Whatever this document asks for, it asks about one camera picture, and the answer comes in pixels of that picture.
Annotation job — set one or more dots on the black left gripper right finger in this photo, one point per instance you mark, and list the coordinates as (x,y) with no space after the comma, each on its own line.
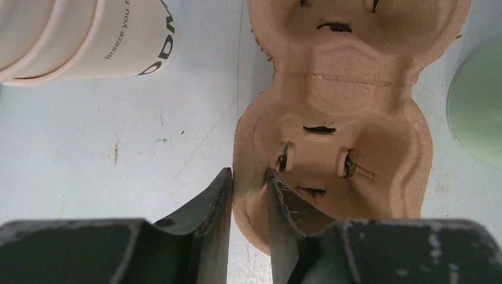
(308,246)

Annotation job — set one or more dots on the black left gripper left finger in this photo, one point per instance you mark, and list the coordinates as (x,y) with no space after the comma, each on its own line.
(190,245)

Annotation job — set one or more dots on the stack of white paper cups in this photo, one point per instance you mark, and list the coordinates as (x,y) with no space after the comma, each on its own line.
(42,41)

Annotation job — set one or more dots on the green straw holder cup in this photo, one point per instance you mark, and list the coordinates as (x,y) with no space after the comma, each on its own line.
(474,103)

